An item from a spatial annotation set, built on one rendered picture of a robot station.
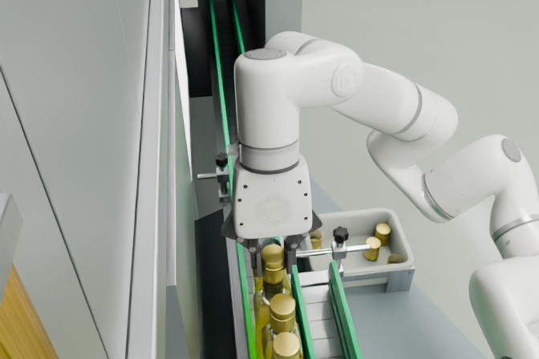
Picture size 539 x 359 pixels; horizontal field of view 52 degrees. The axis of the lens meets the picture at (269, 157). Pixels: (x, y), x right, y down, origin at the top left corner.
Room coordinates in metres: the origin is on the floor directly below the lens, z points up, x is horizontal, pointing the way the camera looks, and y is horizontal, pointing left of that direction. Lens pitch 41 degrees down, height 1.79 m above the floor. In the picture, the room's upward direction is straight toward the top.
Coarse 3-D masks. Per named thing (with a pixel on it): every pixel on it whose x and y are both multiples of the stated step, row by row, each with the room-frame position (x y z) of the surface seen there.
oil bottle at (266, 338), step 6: (264, 330) 0.43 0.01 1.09; (270, 330) 0.43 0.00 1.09; (294, 330) 0.43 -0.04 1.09; (264, 336) 0.42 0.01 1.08; (270, 336) 0.42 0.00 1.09; (300, 336) 0.43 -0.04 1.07; (264, 342) 0.42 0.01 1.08; (270, 342) 0.41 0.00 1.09; (300, 342) 0.42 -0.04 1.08; (264, 348) 0.41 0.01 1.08; (270, 348) 0.40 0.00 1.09; (300, 348) 0.41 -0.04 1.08; (264, 354) 0.40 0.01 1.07; (270, 354) 0.40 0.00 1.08; (300, 354) 0.40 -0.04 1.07
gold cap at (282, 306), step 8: (280, 296) 0.44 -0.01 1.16; (288, 296) 0.44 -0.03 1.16; (272, 304) 0.42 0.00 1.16; (280, 304) 0.42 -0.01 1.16; (288, 304) 0.42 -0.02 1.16; (272, 312) 0.42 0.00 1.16; (280, 312) 0.41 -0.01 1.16; (288, 312) 0.41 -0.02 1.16; (272, 320) 0.42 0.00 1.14; (280, 320) 0.41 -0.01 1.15; (288, 320) 0.41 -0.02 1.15; (272, 328) 0.41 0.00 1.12; (280, 328) 0.41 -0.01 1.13; (288, 328) 0.41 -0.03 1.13
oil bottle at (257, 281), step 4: (256, 272) 0.53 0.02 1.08; (256, 276) 0.53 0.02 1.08; (288, 276) 0.53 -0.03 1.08; (256, 280) 0.52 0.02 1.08; (260, 280) 0.52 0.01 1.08; (284, 280) 0.52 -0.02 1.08; (288, 280) 0.52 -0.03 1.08; (256, 284) 0.52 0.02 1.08; (260, 284) 0.51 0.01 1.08; (284, 284) 0.52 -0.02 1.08; (288, 284) 0.52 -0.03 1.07; (256, 288) 0.51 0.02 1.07; (260, 288) 0.51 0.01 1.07; (288, 288) 0.52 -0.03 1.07
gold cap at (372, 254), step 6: (366, 240) 0.83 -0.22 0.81; (372, 240) 0.83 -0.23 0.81; (378, 240) 0.83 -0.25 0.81; (372, 246) 0.81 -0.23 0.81; (378, 246) 0.81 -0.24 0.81; (366, 252) 0.81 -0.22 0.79; (372, 252) 0.80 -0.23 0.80; (378, 252) 0.81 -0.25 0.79; (366, 258) 0.81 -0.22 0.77; (372, 258) 0.80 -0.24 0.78
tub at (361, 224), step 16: (384, 208) 0.90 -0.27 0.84; (336, 224) 0.88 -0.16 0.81; (352, 224) 0.88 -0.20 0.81; (368, 224) 0.89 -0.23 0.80; (400, 224) 0.85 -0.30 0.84; (352, 240) 0.86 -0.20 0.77; (400, 240) 0.81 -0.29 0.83; (320, 256) 0.82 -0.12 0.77; (352, 256) 0.82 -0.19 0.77; (384, 256) 0.82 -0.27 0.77; (352, 272) 0.72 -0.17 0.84; (368, 272) 0.72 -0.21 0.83
